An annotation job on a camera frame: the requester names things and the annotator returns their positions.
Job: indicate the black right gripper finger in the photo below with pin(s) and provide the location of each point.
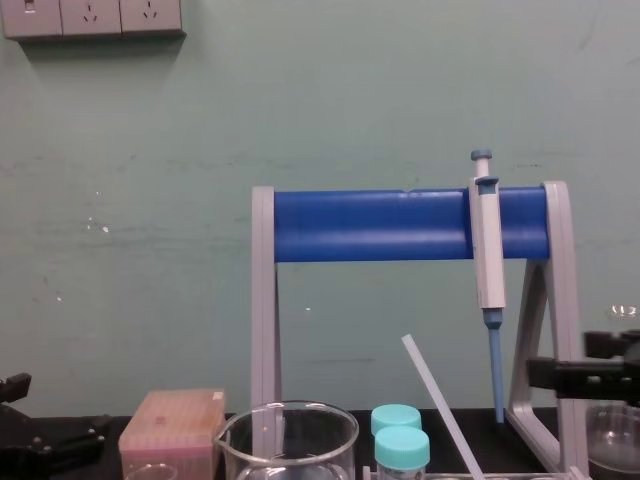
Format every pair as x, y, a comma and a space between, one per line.
610, 344
575, 377

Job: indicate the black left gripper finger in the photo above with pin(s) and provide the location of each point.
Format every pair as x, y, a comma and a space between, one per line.
55, 445
14, 387

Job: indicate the clear glass stirring rod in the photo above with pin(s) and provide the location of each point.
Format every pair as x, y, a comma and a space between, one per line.
431, 387

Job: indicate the clear glass flask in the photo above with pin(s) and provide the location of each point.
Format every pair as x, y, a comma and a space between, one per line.
616, 435

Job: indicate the clear glass dish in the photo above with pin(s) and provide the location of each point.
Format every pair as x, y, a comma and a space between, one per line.
150, 471

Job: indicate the pink pipette tip box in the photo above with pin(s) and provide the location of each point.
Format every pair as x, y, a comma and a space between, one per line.
170, 420

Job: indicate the clear plastic vial rack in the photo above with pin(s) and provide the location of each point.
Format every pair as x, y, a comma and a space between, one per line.
505, 476

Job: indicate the white blue pipette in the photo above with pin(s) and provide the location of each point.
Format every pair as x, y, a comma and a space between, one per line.
488, 250

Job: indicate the vial with teal cap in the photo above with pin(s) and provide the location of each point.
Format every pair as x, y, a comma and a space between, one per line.
402, 446
395, 416

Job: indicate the clear glass beaker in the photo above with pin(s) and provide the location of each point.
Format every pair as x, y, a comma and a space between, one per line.
350, 440

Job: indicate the grey pipette stand blue bar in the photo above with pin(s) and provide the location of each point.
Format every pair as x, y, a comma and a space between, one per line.
375, 225

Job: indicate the grey wall socket panel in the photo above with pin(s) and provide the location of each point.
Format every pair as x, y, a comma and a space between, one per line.
90, 17

